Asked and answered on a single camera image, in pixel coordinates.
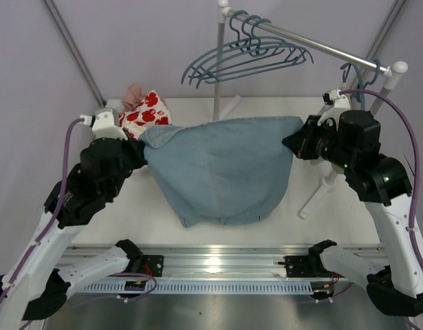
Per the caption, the light blue denim skirt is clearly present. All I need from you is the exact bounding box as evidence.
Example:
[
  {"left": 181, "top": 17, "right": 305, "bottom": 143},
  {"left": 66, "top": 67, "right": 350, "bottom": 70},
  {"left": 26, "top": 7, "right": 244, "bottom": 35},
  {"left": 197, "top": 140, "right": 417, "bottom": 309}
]
[{"left": 140, "top": 116, "right": 303, "bottom": 228}]

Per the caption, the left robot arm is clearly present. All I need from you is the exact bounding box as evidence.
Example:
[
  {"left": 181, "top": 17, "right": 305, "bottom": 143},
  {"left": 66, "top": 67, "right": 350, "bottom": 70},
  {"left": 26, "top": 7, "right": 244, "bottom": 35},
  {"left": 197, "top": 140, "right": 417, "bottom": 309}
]
[{"left": 0, "top": 137, "right": 147, "bottom": 329}]

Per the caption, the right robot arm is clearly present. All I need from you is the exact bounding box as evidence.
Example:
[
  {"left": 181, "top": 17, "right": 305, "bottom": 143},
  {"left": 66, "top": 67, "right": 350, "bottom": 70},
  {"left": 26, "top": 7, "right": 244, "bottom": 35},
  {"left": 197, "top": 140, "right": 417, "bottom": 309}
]
[{"left": 282, "top": 110, "right": 423, "bottom": 317}]

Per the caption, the teal hanger holding cloth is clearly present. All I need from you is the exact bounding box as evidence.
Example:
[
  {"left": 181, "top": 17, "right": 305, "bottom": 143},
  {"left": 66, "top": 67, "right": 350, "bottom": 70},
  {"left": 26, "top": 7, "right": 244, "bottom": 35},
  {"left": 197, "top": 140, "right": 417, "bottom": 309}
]
[{"left": 340, "top": 58, "right": 381, "bottom": 111}]

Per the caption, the red poppy floral cloth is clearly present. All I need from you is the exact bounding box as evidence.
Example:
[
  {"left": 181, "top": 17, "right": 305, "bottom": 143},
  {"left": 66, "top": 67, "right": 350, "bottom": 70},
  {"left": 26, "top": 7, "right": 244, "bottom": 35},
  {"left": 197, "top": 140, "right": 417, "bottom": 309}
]
[{"left": 119, "top": 108, "right": 172, "bottom": 140}]

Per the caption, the pink cloth in basket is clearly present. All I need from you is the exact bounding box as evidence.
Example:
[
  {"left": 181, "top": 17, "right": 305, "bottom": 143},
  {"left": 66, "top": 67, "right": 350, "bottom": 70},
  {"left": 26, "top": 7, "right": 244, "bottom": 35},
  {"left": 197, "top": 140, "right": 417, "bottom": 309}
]
[{"left": 118, "top": 83, "right": 167, "bottom": 113}]

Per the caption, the white metal clothes rack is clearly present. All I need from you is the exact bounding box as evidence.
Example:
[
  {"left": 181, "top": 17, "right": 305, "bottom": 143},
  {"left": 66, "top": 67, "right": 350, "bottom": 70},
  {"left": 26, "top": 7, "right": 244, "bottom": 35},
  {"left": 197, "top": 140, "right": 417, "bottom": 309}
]
[{"left": 217, "top": 1, "right": 410, "bottom": 219}]

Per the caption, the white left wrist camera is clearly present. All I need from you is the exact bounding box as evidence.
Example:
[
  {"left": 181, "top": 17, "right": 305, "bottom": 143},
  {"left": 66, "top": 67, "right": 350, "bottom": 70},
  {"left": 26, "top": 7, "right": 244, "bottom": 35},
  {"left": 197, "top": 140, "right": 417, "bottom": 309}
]
[{"left": 80, "top": 107, "right": 128, "bottom": 140}]

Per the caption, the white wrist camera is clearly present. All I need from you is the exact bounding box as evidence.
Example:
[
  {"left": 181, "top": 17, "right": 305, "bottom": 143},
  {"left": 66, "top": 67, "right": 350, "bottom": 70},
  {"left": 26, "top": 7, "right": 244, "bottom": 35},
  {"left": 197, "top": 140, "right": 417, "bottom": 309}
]
[
  {"left": 317, "top": 89, "right": 351, "bottom": 126},
  {"left": 80, "top": 107, "right": 128, "bottom": 140}
]

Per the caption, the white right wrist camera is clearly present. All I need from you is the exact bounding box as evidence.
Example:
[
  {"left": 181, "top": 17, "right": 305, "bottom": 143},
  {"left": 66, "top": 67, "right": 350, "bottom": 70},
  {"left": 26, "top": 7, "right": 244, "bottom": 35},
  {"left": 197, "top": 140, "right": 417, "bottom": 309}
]
[{"left": 317, "top": 89, "right": 351, "bottom": 126}]

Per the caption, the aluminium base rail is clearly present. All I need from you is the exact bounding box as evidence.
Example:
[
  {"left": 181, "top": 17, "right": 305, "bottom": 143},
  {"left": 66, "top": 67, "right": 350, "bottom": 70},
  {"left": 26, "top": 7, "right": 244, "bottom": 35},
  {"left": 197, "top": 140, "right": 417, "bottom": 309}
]
[{"left": 57, "top": 243, "right": 389, "bottom": 281}]

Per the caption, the white slotted cable duct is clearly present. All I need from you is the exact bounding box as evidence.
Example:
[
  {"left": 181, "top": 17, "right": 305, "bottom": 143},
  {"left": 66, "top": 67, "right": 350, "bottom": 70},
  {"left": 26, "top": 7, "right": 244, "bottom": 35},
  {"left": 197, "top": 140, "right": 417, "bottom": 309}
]
[{"left": 77, "top": 279, "right": 314, "bottom": 295}]

